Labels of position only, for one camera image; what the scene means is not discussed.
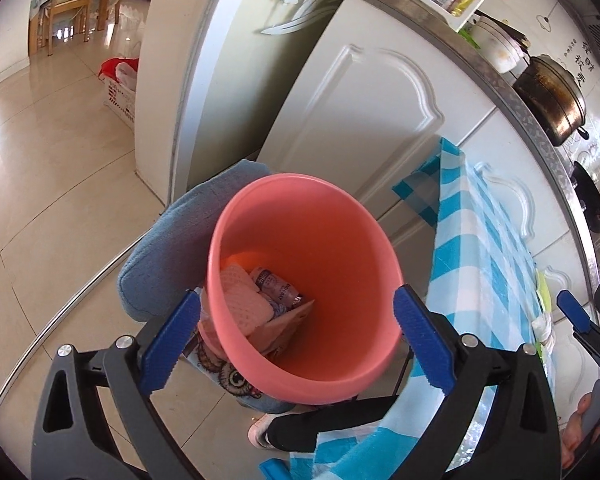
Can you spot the white refrigerator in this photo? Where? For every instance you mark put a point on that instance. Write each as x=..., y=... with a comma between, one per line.
x=205, y=60

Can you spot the white cabinet door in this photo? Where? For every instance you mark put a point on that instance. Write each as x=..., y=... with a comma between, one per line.
x=545, y=200
x=570, y=285
x=370, y=110

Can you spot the white plastic drink bottle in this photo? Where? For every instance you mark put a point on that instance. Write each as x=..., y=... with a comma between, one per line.
x=277, y=287

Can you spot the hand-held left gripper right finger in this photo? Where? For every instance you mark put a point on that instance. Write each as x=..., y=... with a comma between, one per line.
x=425, y=340

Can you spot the white basket with red cloth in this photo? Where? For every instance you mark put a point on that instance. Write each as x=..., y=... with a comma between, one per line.
x=120, y=105

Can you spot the crumpled white tissue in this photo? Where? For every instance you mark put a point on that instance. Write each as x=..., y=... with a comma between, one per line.
x=544, y=327

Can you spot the black wok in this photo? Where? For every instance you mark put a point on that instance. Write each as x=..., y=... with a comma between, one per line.
x=592, y=200

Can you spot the wooden chair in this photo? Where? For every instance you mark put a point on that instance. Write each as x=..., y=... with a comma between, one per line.
x=70, y=5

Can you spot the yellow sponge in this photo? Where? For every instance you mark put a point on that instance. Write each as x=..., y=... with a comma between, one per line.
x=544, y=290

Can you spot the person's black trouser leg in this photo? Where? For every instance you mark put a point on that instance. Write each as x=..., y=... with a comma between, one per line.
x=330, y=422

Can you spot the blue plastic object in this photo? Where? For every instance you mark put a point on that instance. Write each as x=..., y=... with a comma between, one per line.
x=275, y=471

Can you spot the white bowl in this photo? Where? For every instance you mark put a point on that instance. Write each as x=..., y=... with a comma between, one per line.
x=502, y=47

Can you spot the white foam fruit net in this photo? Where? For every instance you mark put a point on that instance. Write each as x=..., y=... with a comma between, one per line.
x=245, y=300

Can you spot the steel countertop edge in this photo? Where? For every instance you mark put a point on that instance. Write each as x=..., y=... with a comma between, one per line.
x=530, y=125

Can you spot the owl print cushion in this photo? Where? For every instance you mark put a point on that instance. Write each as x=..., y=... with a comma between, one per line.
x=230, y=380

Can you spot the red plastic bag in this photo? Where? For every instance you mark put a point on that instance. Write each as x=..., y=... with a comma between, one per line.
x=109, y=66

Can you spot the person's pink shoe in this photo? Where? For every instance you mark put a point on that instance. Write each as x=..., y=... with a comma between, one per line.
x=260, y=430

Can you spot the dark metal pot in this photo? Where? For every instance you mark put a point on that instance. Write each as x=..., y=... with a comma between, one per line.
x=550, y=100

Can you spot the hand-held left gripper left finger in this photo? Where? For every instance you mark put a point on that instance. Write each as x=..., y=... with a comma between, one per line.
x=170, y=340

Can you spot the person's right hand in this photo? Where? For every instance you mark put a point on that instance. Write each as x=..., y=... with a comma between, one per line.
x=577, y=425

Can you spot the pink plastic bucket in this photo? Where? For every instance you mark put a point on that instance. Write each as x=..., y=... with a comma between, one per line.
x=340, y=260

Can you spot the blue checkered tablecloth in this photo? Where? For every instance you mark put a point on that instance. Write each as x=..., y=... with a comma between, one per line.
x=480, y=240

